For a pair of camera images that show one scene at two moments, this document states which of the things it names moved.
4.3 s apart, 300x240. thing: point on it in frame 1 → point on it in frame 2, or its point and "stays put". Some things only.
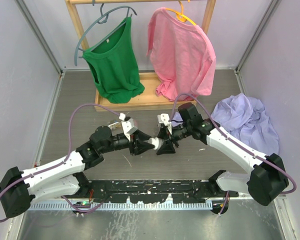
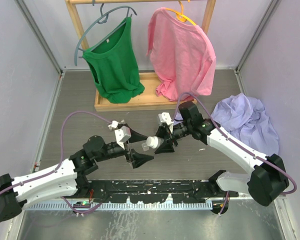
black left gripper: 136,146 → 137,159
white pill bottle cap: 154,141 stays put
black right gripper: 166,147 stays put
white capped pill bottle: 157,142 stays put
